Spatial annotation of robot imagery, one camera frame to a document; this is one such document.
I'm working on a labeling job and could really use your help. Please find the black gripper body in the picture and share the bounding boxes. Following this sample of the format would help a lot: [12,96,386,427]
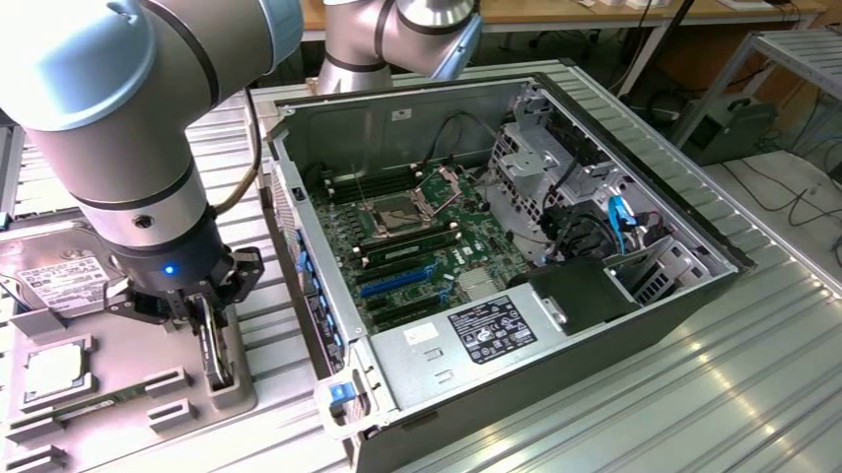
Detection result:
[107,203,234,298]

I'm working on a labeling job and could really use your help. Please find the green graphics card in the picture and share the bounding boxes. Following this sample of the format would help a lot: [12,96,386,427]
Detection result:
[187,293,235,390]

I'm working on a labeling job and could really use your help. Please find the blue expansion slot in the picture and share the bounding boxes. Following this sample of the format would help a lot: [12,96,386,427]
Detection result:
[359,268,435,300]

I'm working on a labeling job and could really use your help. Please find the black long expansion slot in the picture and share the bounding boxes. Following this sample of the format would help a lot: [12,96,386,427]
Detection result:
[367,295,440,321]
[356,258,428,283]

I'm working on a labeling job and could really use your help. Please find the black RAM slot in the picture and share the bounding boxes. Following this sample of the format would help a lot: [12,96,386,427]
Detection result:
[351,221,452,250]
[324,169,420,189]
[327,174,423,194]
[358,230,459,260]
[330,179,427,199]
[354,226,455,255]

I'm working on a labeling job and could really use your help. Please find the grey parts rack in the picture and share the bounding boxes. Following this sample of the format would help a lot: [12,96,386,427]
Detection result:
[0,206,262,473]

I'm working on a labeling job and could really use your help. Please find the silver hard disk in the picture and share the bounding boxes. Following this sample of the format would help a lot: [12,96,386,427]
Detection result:
[0,219,131,316]

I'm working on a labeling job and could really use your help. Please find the silver CPU chip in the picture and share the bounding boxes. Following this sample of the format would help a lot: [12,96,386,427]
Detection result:
[23,347,87,395]

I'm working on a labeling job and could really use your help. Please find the green RAM stick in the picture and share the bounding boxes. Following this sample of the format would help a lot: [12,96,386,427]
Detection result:
[48,383,146,425]
[363,235,460,267]

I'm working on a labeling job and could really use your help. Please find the CPU socket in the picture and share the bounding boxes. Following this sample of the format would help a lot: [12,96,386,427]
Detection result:
[364,189,439,233]

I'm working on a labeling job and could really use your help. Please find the blue case latch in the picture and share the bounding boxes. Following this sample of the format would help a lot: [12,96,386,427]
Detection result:
[326,382,355,411]

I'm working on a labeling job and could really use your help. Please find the silver power supply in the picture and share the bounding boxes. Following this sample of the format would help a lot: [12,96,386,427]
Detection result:
[364,283,581,413]

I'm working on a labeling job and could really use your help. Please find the silver socket cover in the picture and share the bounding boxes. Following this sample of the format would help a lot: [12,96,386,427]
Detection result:
[411,165,463,208]

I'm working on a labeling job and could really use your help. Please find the silver chipset heatsink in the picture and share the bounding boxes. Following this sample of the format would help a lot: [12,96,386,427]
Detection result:
[456,270,494,293]

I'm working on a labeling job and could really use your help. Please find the green motherboard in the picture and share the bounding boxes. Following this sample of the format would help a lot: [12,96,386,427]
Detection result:
[308,160,534,336]

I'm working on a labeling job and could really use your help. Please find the silver disk bay cage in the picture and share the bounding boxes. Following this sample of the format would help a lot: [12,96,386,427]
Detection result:
[492,83,659,233]

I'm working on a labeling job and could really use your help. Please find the grey open PC case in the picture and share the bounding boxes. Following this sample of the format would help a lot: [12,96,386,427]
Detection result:
[252,71,758,473]

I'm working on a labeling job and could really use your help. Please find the wooden desk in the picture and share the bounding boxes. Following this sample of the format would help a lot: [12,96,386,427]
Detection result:
[299,0,827,35]

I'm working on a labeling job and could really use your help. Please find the grey box unit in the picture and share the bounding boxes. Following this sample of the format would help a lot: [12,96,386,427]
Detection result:
[681,98,779,168]

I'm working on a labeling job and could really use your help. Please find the metal slat table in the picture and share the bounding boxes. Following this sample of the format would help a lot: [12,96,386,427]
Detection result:
[709,29,842,117]

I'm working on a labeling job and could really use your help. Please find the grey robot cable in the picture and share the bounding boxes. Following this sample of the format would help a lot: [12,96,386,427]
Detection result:
[214,91,268,218]

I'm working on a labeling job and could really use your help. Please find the black looped wire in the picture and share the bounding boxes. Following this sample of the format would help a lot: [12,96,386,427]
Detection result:
[422,111,512,167]

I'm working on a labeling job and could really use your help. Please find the black wire bundle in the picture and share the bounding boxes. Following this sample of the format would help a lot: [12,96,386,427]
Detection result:
[538,201,626,262]

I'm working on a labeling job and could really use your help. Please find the blue flat wire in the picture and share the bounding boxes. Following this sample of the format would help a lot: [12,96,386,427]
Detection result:
[609,194,638,257]

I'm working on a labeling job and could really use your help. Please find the black floor cable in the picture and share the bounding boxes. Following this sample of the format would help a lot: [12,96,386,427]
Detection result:
[719,160,842,228]

